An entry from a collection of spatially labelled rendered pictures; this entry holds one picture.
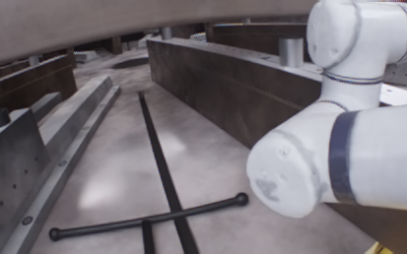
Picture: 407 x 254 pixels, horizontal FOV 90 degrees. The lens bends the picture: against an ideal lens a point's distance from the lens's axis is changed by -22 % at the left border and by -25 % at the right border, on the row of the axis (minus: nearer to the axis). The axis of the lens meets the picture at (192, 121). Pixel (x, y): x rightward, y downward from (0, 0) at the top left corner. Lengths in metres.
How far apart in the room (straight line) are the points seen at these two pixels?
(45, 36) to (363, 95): 0.73
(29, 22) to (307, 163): 0.74
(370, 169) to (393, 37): 0.19
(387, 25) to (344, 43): 0.07
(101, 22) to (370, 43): 0.62
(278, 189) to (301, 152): 0.04
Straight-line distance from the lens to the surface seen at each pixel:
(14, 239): 0.90
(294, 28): 2.66
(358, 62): 0.33
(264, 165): 0.24
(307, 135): 0.23
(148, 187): 0.95
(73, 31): 0.74
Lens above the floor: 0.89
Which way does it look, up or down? 25 degrees down
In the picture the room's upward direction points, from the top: 7 degrees counter-clockwise
